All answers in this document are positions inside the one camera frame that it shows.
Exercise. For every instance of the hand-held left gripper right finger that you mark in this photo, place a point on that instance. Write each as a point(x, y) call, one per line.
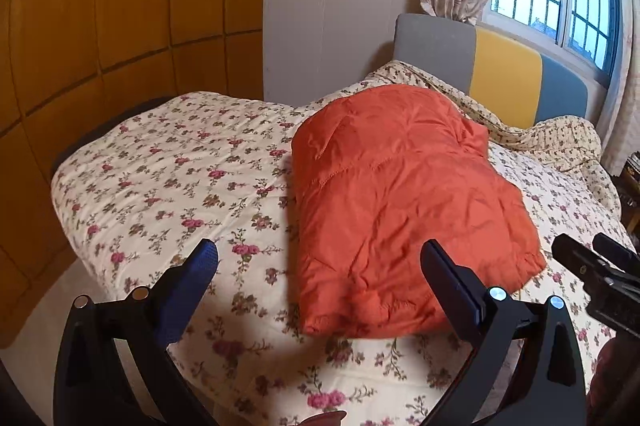
point(452, 286)

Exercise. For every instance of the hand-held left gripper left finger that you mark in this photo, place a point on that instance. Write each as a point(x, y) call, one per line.
point(187, 291)

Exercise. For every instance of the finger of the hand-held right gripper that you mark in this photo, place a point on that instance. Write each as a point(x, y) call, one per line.
point(577, 256)
point(620, 253)

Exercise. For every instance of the orange quilted jacket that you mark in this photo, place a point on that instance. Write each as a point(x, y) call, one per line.
point(400, 196)

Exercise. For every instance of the dark wooden side table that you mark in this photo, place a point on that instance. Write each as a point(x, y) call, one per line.
point(632, 186)

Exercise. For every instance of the floral quilt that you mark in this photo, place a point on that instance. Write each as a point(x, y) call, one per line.
point(175, 166)

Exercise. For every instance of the grey yellow blue headboard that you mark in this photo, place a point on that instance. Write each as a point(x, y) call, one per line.
point(505, 71)

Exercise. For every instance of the wooden wardrobe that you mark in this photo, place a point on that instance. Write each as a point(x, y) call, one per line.
point(125, 6)

